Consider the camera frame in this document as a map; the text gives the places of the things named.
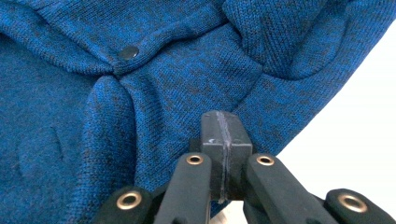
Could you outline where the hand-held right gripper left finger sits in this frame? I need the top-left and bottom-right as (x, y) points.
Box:
(200, 110), (228, 203)

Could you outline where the blue knit sweater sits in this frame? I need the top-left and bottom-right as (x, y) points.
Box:
(0, 0), (396, 224)

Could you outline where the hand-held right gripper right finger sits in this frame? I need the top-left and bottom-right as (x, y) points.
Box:
(224, 111), (253, 201)

